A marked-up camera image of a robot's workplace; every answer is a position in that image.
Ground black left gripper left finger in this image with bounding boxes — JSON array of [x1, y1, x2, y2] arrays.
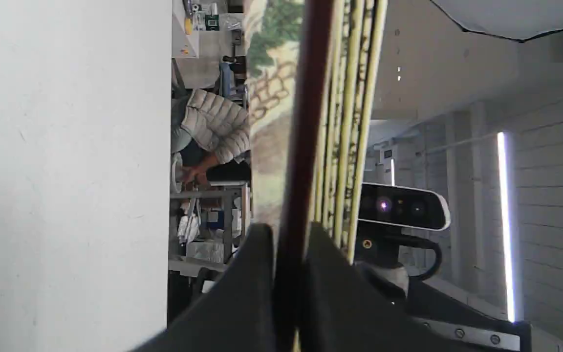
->
[[136, 223, 275, 352]]

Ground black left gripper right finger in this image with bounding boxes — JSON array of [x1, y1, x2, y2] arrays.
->
[[303, 223, 472, 352]]

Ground metal shelf with clutter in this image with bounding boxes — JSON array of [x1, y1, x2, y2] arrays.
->
[[166, 181, 252, 323]]

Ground top camera on mount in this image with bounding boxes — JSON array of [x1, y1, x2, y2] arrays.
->
[[354, 182, 451, 281]]

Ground person in white jacket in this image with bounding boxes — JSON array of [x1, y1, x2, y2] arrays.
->
[[170, 88, 252, 193]]

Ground white studio softbox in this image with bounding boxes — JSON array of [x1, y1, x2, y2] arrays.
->
[[431, 0, 563, 43]]

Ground folding paper fan maroon ribs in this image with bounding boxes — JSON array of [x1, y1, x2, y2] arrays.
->
[[244, 0, 389, 352]]

